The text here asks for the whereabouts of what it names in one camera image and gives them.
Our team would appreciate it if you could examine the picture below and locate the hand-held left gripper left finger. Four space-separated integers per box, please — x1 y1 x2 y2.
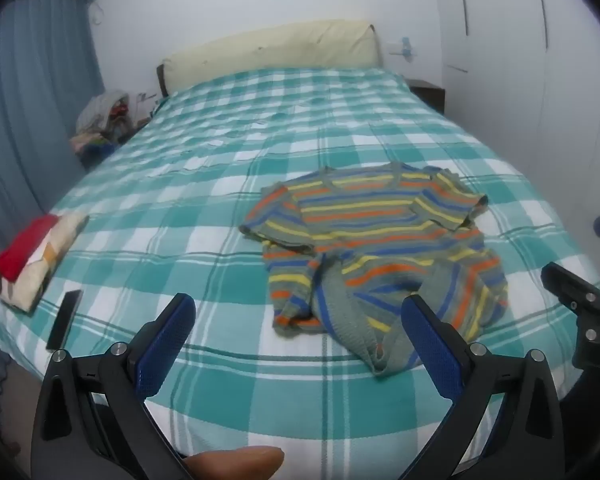
30 292 198 480

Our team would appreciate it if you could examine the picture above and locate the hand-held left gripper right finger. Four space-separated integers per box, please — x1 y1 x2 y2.
400 294 566 480

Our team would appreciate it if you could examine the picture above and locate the striped knit sweater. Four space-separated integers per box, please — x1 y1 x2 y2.
239 161 509 378

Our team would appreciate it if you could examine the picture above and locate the pile of clothes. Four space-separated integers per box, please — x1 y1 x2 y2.
69 88 137 161

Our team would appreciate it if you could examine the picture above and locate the person's left hand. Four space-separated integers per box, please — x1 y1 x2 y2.
185 446 286 480

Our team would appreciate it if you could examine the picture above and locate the black phone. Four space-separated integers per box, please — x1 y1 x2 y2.
45 289 84 352

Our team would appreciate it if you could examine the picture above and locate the cream patterned folded cloth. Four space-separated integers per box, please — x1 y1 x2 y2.
0 211 90 314

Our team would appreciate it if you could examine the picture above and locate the bed with green plaid sheet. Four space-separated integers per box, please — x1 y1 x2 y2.
0 66 600 467

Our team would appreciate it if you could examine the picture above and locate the red folded cloth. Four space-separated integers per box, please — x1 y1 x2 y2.
0 214 61 281

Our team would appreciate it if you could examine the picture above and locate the white wardrobe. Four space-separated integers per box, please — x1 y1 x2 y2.
429 0 600 281

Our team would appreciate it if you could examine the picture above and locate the dark wooden nightstand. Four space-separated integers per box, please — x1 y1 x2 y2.
408 78 447 114

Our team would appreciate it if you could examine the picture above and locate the blue curtain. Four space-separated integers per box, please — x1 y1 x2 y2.
0 0 106 266

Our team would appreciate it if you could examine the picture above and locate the cream long pillow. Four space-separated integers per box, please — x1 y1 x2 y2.
161 20 384 97

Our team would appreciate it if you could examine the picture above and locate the wall socket with blue plug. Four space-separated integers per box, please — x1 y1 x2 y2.
387 36 417 62

